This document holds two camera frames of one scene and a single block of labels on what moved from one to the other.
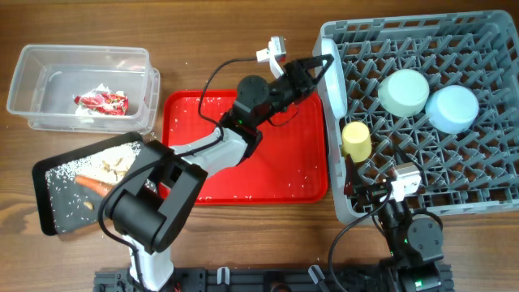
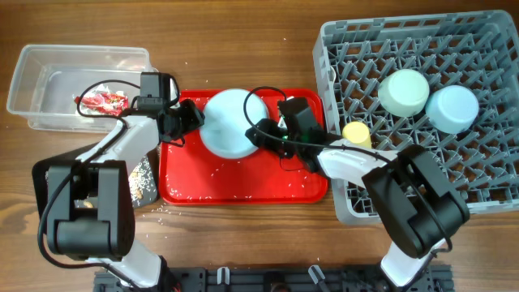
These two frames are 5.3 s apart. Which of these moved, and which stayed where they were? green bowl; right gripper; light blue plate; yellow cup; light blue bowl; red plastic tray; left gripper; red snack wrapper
Moved: light blue plate; left gripper; right gripper
Stayed: red snack wrapper; red plastic tray; light blue bowl; yellow cup; green bowl
